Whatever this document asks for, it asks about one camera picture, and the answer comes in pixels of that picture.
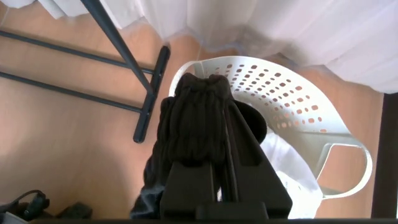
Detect black garment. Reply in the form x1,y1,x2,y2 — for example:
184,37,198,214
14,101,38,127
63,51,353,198
129,73,268,220

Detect black clothes rack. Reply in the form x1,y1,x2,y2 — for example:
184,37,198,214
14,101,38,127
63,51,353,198
0,0,171,144

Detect white laundry basket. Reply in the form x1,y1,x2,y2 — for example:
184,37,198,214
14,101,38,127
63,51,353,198
167,55,373,200

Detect white garment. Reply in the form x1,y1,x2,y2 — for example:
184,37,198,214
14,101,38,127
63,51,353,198
259,132,324,220

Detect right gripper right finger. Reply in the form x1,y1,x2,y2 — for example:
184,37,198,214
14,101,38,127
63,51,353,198
223,101,293,218

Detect black cable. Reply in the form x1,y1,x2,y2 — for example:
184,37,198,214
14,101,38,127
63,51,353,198
0,189,50,220

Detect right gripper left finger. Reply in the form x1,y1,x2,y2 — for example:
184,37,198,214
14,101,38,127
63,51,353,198
159,161,218,218

